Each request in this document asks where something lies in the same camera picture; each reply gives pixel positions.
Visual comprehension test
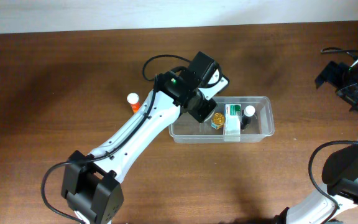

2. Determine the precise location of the small jar gold lid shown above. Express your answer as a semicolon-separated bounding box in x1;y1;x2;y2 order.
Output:
211;113;225;129

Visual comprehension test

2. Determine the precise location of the white medicine box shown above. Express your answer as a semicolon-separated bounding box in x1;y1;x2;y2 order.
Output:
223;104;241;142

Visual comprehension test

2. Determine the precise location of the dark bottle white cap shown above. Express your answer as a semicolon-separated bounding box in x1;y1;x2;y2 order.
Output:
241;105;256;130

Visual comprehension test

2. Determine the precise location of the orange tablet tube white cap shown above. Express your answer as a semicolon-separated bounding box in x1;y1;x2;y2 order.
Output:
127;93;140;114

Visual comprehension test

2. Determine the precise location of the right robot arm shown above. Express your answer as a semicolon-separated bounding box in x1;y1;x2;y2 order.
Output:
272;47;358;224

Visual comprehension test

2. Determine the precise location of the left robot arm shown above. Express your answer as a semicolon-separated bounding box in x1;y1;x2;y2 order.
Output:
62;52;228;223

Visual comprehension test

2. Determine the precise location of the clear plastic container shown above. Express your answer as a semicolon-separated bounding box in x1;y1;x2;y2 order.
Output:
169;96;275;144

